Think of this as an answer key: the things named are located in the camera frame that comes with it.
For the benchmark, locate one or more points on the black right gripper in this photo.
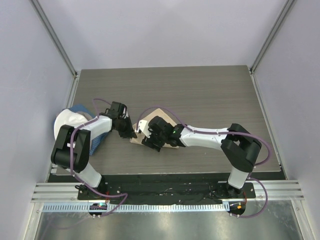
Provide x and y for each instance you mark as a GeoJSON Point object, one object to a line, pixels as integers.
{"type": "Point", "coordinates": [157, 146]}

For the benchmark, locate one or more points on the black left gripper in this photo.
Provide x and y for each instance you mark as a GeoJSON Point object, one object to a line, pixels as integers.
{"type": "Point", "coordinates": [126, 134]}

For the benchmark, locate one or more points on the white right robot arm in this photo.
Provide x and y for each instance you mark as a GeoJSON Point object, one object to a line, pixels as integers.
{"type": "Point", "coordinates": [235, 142]}

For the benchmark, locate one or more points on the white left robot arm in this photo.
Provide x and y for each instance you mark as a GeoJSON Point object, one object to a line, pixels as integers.
{"type": "Point", "coordinates": [75, 137]}

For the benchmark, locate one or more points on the blue plaid cloth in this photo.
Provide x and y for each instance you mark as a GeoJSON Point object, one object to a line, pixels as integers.
{"type": "Point", "coordinates": [82, 110]}

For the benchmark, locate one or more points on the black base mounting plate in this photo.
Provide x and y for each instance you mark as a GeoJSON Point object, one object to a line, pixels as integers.
{"type": "Point", "coordinates": [166, 189]}

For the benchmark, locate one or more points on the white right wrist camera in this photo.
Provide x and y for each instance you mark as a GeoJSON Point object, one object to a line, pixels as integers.
{"type": "Point", "coordinates": [142, 127]}

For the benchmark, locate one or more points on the slotted grey cable duct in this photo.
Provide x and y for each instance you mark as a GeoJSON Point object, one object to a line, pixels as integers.
{"type": "Point", "coordinates": [95, 207]}

